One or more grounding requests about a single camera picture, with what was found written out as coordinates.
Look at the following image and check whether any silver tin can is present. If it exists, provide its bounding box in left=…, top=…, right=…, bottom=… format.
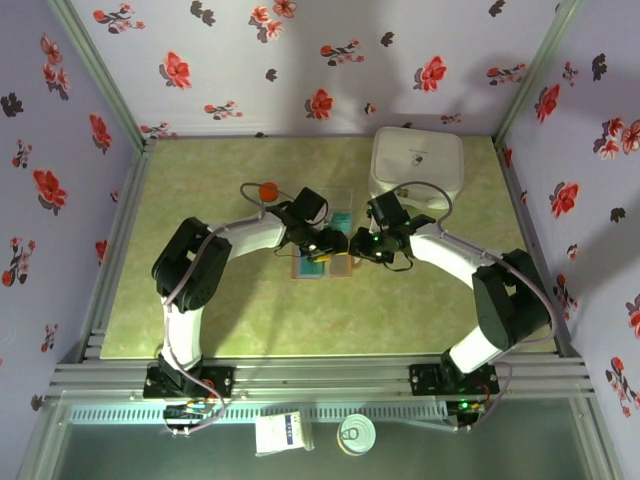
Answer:
left=336, top=413, right=377, bottom=456

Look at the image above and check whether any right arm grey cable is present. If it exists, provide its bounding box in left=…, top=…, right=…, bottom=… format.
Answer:
left=393, top=181, right=555, bottom=434

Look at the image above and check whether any aluminium frame post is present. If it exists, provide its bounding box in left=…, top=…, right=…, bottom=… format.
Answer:
left=47, top=0, right=157, bottom=151
left=494, top=0, right=584, bottom=146

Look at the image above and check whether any white box with blue print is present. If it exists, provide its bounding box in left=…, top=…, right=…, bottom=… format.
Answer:
left=253, top=410, right=316, bottom=457

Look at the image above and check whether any aluminium side rail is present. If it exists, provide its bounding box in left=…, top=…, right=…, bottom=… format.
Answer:
left=77, top=139, right=157, bottom=361
left=492, top=137, right=584, bottom=359

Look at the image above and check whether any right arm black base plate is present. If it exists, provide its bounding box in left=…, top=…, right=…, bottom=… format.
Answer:
left=408, top=362, right=500, bottom=396

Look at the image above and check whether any aluminium table edge rail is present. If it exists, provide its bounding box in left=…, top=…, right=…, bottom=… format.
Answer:
left=43, top=353, right=599, bottom=401

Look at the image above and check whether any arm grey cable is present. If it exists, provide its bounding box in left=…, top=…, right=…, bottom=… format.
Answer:
left=393, top=181, right=555, bottom=434
left=162, top=182, right=301, bottom=371

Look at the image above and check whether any left arm grey cable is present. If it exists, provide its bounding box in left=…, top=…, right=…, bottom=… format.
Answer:
left=162, top=182, right=301, bottom=371

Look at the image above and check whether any slotted grey cable duct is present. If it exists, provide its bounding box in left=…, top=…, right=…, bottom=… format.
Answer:
left=67, top=403, right=451, bottom=424

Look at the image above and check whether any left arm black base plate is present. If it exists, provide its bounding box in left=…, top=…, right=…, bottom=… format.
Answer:
left=143, top=363, right=236, bottom=400

